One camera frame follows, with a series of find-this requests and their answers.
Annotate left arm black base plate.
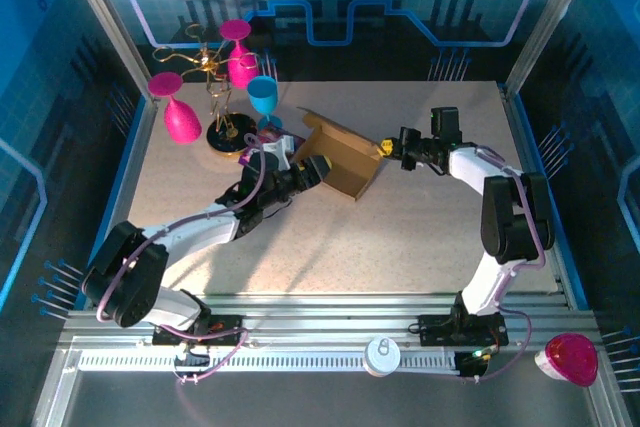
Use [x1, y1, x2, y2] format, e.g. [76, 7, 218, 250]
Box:
[152, 314, 245, 348]

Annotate shiny purple snack packet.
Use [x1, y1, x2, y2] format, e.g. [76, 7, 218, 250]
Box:
[238, 127, 304, 172]

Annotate aluminium table side rail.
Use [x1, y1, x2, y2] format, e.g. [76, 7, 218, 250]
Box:
[497, 80, 574, 301]
[102, 89, 164, 228]

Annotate white drink can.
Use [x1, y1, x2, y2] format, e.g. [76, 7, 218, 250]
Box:
[363, 335, 401, 377]

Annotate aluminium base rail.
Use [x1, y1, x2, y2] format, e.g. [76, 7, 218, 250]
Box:
[59, 291, 606, 348]

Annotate white slotted cable duct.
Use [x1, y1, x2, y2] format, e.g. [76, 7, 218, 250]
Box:
[77, 349, 464, 374]

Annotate gold wire glass rack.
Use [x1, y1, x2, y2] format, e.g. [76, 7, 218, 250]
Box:
[152, 22, 264, 158]

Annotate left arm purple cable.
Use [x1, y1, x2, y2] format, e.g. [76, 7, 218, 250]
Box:
[94, 132, 250, 388]

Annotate pink plastic goblet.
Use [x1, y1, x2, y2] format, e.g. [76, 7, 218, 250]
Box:
[219, 19, 262, 90]
[147, 71, 202, 145]

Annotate blue plastic goblet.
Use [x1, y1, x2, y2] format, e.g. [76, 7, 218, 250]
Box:
[246, 76, 283, 131]

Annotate small controller board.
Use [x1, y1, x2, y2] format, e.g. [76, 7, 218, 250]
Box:
[172, 346, 211, 386]
[457, 344, 496, 379]

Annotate aluminium frame post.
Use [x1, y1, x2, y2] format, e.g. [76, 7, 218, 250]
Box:
[503, 0, 602, 87]
[55, 0, 162, 103]

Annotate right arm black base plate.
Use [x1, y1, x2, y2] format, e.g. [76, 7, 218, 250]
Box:
[417, 313, 510, 348]

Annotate brown cardboard paper box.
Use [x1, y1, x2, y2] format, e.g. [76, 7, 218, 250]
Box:
[291, 106, 386, 202]

